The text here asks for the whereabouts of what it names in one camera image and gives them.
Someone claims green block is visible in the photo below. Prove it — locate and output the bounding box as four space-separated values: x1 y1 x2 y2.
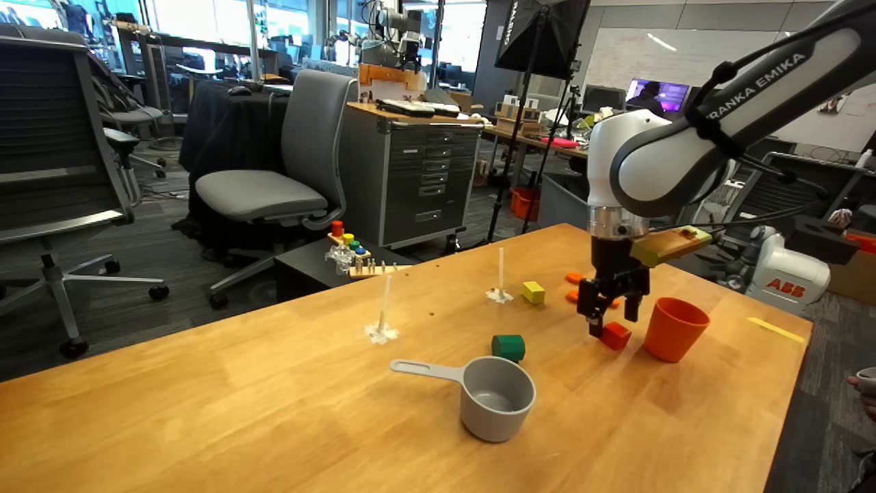
490 335 525 363

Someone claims wrist camera with wooden mount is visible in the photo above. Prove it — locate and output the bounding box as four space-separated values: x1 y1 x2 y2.
629 227 712 270

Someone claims yellow block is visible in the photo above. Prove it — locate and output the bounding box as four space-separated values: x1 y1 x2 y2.
519 282 544 308

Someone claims dark mesh office chair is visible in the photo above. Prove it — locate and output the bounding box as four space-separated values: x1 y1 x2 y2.
0 36 169 360

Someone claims grey drawer cabinet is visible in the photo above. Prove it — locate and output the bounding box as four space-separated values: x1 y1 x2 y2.
340 104 481 249

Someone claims red block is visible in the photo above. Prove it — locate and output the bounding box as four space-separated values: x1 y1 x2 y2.
600 324 633 352

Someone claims black softbox light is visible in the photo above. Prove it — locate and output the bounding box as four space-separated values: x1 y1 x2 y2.
485 0 594 244

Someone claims white peg stand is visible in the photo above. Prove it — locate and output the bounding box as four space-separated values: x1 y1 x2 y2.
488 246 512 305
363 277 397 346

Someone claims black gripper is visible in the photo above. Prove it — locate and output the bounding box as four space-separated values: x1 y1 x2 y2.
578 238 649 337

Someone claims white ABB robot base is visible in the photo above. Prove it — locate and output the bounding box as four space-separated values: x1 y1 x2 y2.
744 225 830 315

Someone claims grey office chair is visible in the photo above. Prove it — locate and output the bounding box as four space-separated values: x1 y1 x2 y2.
195 71 355 309

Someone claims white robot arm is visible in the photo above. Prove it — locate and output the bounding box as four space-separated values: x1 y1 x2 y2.
578 0 876 337

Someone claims grey measuring cup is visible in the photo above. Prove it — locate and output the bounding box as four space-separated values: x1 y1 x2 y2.
392 357 537 445

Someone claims colourful toy stacker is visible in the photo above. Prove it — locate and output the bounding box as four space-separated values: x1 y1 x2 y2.
326 220 403 281

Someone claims orange plastic cup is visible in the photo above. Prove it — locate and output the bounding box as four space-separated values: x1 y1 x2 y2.
642 298 708 366

